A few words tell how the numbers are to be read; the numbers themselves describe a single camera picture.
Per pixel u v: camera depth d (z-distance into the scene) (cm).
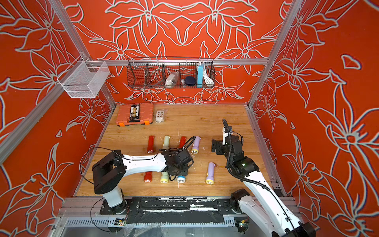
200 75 88
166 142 94
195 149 88
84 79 92
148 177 79
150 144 97
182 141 95
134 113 105
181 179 78
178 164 66
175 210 73
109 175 44
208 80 91
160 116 107
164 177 79
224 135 68
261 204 47
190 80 97
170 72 97
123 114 106
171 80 91
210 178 79
